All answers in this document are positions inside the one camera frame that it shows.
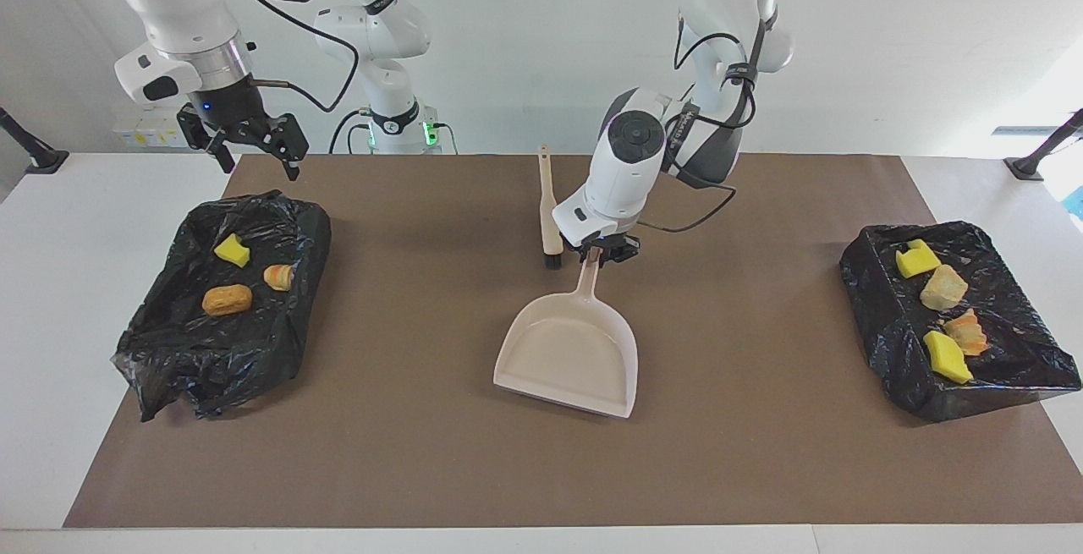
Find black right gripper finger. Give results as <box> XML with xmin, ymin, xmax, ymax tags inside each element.
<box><xmin>207</xmin><ymin>133</ymin><xmax>237</xmax><ymax>175</ymax></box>
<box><xmin>278</xmin><ymin>114</ymin><xmax>309</xmax><ymax>182</ymax></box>

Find beige hand brush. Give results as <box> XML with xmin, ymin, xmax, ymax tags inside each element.
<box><xmin>539</xmin><ymin>145</ymin><xmax>565</xmax><ymax>271</ymax></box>

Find plain yellow sponge piece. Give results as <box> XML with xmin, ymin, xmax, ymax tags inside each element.
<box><xmin>213</xmin><ymin>233</ymin><xmax>252</xmax><ymax>268</ymax></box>

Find beige plastic dustpan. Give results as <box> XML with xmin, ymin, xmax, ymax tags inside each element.
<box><xmin>493</xmin><ymin>246</ymin><xmax>639</xmax><ymax>420</ymax></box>

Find brown oval sponge scrap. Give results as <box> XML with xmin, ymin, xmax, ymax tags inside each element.
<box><xmin>201</xmin><ymin>284</ymin><xmax>254</xmax><ymax>317</ymax></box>

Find small yellow green sponge piece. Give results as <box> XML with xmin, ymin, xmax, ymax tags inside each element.
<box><xmin>895</xmin><ymin>239</ymin><xmax>942</xmax><ymax>279</ymax></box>

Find pale beige scrap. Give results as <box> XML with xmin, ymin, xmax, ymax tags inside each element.
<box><xmin>921</xmin><ymin>264</ymin><xmax>970</xmax><ymax>312</ymax></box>

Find wide green yellow sponge piece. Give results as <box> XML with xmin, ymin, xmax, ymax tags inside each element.
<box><xmin>923</xmin><ymin>330</ymin><xmax>974</xmax><ymax>385</ymax></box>

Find orange scrap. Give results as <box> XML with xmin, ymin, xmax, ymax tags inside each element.
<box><xmin>943</xmin><ymin>309</ymin><xmax>989</xmax><ymax>357</ymax></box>

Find black bag-lined bin with flap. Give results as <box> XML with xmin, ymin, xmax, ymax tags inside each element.
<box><xmin>111</xmin><ymin>190</ymin><xmax>333</xmax><ymax>423</ymax></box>

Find empty black bag-lined bin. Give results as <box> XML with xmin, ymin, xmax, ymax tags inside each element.
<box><xmin>839</xmin><ymin>221</ymin><xmax>1083</xmax><ymax>424</ymax></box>

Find brown table mat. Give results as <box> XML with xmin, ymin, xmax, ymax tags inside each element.
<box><xmin>63</xmin><ymin>154</ymin><xmax>1083</xmax><ymax>529</ymax></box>

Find black right base cable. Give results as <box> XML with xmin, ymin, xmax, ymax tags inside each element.
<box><xmin>328</xmin><ymin>108</ymin><xmax>375</xmax><ymax>155</ymax></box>

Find white wall boxes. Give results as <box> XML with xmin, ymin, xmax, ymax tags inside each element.
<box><xmin>112</xmin><ymin>106</ymin><xmax>204</xmax><ymax>149</ymax></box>

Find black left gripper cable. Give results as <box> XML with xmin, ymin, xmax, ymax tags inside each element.
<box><xmin>636</xmin><ymin>167</ymin><xmax>738</xmax><ymax>234</ymax></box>

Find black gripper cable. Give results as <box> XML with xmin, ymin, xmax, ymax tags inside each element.
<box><xmin>636</xmin><ymin>167</ymin><xmax>738</xmax><ymax>234</ymax></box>
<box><xmin>212</xmin><ymin>0</ymin><xmax>360</xmax><ymax>113</ymax></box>

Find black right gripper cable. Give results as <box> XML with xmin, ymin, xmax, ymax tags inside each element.
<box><xmin>212</xmin><ymin>0</ymin><xmax>360</xmax><ymax>113</ymax></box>

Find black camera stand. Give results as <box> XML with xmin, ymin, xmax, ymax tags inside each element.
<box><xmin>1004</xmin><ymin>108</ymin><xmax>1083</xmax><ymax>181</ymax></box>
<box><xmin>0</xmin><ymin>107</ymin><xmax>70</xmax><ymax>174</ymax></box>

